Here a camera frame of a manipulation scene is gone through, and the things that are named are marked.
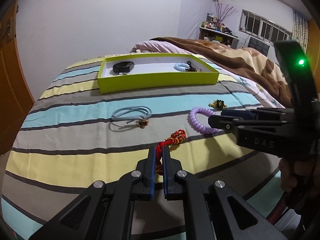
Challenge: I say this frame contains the black bracelet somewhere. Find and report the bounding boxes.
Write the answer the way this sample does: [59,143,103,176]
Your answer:
[112,61,135,75]

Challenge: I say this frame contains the shallow green cardboard box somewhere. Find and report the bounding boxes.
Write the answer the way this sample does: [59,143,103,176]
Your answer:
[97,53,220,95]

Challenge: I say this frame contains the person's right hand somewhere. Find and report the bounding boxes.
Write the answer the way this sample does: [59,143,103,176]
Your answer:
[278,158,304,193]

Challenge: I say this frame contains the dark beaded charm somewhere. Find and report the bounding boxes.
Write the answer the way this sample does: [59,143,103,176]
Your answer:
[186,60,202,73]

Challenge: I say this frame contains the striped bed sheet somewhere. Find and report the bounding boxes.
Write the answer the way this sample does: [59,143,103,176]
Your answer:
[0,55,285,237]

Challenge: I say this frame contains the wooden door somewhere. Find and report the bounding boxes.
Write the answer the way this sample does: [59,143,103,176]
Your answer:
[0,0,36,155]

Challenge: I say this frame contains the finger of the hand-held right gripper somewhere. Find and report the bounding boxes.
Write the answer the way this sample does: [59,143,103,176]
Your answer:
[220,107,293,122]
[208,115,295,134]

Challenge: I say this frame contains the patterned curtain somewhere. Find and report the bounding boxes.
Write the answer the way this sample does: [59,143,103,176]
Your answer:
[292,9,309,53]

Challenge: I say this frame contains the white shelf desk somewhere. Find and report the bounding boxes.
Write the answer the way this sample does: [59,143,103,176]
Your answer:
[199,27,240,48]

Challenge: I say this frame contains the light blue spiral hair tie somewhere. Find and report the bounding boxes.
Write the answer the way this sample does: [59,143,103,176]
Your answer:
[174,62,191,72]

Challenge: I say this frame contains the barred window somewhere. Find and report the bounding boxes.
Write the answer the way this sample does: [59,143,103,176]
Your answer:
[239,9,293,44]

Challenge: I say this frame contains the brown patterned blanket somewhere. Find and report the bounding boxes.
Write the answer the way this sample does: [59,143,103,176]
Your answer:
[150,37,293,108]

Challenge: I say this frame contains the metal door lock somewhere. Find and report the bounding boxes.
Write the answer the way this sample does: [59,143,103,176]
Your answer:
[0,17,13,41]

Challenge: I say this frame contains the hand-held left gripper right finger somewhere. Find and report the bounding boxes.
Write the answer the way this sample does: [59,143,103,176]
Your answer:
[162,145,288,240]

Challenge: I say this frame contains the gold bell charm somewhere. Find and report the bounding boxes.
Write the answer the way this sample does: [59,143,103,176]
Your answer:
[209,99,227,109]

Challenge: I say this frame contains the purple spiral hair tie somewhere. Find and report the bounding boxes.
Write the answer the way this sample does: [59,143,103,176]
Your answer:
[188,106,221,134]

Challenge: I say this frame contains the blue cord hair tie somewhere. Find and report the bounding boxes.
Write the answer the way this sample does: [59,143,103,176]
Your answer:
[110,106,152,133]

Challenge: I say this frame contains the red braided bracelet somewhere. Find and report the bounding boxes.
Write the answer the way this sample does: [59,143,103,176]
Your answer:
[155,129,187,176]

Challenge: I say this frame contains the purple flower branches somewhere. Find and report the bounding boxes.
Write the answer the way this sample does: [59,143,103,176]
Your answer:
[215,2,238,22]

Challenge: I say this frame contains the group of bottles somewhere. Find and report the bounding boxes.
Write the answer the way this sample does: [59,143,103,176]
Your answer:
[202,14,234,34]

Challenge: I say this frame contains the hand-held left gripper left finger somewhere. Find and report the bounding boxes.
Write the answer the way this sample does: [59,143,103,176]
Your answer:
[29,146,157,240]

